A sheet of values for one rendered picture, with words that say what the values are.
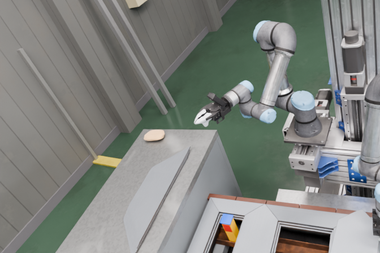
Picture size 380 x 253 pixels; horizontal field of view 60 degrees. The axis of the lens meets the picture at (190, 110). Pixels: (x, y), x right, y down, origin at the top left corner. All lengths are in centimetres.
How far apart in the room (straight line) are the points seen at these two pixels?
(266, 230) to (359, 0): 117
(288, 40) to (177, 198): 99
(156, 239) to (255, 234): 50
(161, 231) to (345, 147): 108
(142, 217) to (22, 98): 235
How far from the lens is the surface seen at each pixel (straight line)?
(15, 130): 382
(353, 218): 183
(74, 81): 419
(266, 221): 186
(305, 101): 184
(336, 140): 205
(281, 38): 165
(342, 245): 176
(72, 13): 402
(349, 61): 175
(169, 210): 182
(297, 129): 198
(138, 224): 182
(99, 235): 195
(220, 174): 223
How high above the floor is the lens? 235
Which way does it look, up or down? 32 degrees down
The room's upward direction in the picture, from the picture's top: 23 degrees counter-clockwise
